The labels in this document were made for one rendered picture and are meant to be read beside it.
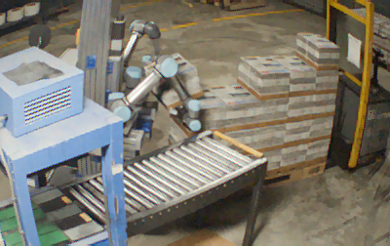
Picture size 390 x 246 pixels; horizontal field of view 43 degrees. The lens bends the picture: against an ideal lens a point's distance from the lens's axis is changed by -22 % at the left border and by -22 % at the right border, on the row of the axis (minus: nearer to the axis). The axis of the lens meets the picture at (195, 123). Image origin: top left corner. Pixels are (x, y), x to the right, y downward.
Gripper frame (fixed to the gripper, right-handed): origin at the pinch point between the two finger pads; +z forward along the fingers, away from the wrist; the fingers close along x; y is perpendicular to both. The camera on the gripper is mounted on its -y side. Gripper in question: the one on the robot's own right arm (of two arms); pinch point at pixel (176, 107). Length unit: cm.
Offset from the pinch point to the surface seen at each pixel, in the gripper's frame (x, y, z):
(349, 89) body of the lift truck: -180, -70, 16
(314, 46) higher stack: -132, 2, 1
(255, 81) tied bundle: -66, -8, 2
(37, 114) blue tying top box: 103, 119, -148
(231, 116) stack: -36.4, -22.7, -5.4
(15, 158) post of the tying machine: 121, 119, -173
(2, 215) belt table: 159, 52, -109
